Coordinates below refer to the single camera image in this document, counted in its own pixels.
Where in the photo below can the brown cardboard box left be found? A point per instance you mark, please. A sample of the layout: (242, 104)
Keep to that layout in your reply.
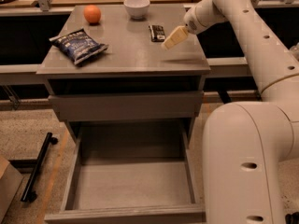
(10, 180)

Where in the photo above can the open grey middle drawer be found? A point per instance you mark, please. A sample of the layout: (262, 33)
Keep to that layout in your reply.
(131, 173)

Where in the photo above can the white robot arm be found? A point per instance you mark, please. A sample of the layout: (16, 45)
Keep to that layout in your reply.
(244, 142)

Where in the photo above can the blue chip bag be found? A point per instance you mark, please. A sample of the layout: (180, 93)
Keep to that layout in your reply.
(78, 46)

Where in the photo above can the white ceramic bowl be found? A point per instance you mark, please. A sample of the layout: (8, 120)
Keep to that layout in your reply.
(137, 9)

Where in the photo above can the grey drawer cabinet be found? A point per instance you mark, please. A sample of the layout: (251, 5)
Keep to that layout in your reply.
(131, 64)

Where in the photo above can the orange fruit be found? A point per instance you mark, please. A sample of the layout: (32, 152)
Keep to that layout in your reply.
(92, 14)

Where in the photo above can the closed grey top drawer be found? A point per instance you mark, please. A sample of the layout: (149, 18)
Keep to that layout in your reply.
(127, 106)

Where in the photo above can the black metal bar stand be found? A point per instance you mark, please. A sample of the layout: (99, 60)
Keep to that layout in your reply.
(34, 165)

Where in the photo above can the black caster wheel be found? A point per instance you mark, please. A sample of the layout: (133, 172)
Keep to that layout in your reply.
(292, 218)

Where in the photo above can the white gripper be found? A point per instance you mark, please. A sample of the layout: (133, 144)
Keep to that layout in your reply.
(195, 22)

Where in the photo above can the grey metal shelf rail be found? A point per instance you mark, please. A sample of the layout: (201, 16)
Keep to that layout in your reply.
(25, 74)

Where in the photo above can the dark rxbar chocolate bar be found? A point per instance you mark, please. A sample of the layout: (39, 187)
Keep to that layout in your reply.
(157, 33)

